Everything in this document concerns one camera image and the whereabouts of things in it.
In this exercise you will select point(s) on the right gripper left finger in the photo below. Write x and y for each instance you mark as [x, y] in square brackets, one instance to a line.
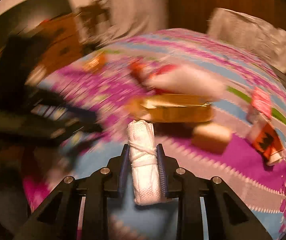
[77, 208]

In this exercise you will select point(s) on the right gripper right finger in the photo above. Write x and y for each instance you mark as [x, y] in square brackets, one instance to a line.
[206, 207]

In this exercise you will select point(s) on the white cloth bundle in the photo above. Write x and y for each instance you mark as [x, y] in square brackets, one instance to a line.
[144, 163]

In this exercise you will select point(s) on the beige sponge block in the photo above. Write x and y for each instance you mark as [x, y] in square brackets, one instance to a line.
[211, 137]

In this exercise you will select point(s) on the wooden chest of drawers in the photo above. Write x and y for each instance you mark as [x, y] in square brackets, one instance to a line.
[53, 43]

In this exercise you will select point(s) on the black television screen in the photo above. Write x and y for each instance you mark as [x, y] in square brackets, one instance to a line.
[25, 16]

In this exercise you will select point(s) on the yellow snack wrapper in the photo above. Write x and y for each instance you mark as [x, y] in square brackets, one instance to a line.
[96, 63]

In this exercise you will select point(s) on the orange white flattened carton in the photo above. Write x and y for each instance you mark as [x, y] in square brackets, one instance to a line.
[265, 140]

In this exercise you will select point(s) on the purple floral bed sheet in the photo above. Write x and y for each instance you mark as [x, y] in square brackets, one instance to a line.
[261, 187]

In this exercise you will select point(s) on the golden cardboard box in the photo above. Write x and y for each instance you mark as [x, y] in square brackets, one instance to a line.
[170, 108]

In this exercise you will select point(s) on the pink drink carton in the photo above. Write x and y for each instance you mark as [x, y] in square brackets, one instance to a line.
[260, 105]

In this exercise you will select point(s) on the orange small wrapper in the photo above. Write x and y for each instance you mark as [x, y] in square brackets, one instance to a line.
[138, 70]

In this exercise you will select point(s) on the red pomegranate with sticker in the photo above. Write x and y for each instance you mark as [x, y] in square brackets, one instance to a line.
[162, 70]

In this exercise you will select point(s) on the grey striped cloth cover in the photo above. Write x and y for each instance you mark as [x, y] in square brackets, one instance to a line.
[130, 18]

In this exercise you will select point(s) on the white satin cloth cover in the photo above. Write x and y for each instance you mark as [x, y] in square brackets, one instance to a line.
[250, 33]

